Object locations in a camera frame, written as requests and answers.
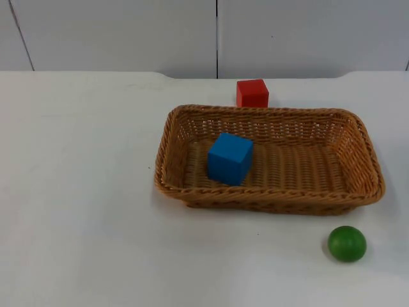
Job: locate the green ball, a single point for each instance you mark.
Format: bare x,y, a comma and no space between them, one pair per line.
347,244

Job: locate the blue cube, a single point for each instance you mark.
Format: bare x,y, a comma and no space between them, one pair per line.
228,160

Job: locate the pale brown wicker basket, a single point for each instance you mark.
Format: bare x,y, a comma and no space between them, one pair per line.
297,169

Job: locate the red cube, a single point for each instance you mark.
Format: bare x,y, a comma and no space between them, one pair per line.
251,93

